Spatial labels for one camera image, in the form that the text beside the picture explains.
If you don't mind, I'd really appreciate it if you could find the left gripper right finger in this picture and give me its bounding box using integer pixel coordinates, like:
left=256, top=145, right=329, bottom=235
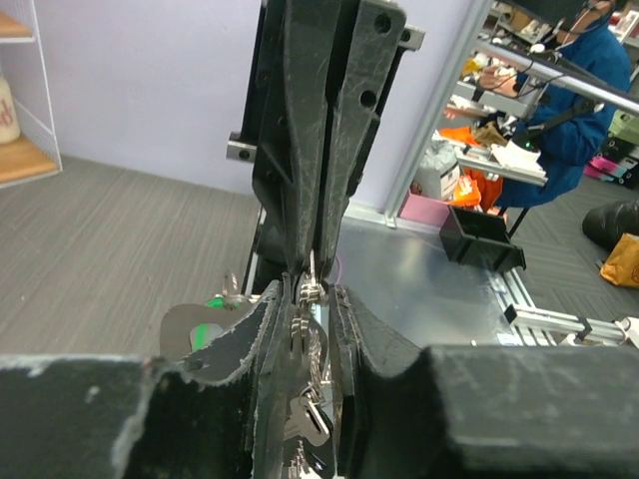
left=328, top=285, right=638, bottom=478

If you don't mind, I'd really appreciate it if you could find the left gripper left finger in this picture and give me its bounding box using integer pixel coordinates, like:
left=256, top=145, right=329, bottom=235
left=1, top=281, right=288, bottom=478

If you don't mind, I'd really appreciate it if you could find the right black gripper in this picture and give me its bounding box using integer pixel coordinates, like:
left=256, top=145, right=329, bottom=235
left=227, top=1, right=425, bottom=277

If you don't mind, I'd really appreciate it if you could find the pink bin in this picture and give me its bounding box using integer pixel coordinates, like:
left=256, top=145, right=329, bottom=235
left=398, top=192, right=448, bottom=228

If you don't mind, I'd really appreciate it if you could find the black box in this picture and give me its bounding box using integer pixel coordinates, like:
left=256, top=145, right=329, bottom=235
left=439, top=206, right=527, bottom=273

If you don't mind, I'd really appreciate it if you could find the person in blue jacket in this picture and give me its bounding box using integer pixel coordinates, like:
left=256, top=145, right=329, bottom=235
left=481, top=0, right=633, bottom=211

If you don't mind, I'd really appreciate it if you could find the black garbage bag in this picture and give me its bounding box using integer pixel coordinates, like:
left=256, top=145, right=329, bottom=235
left=582, top=200, right=639, bottom=251

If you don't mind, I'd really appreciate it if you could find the white printed cup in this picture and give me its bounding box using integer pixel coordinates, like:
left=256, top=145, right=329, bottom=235
left=0, top=76, right=21, bottom=145

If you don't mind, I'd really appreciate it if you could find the white wire shelf rack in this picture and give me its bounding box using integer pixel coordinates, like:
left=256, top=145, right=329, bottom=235
left=1, top=0, right=62, bottom=188

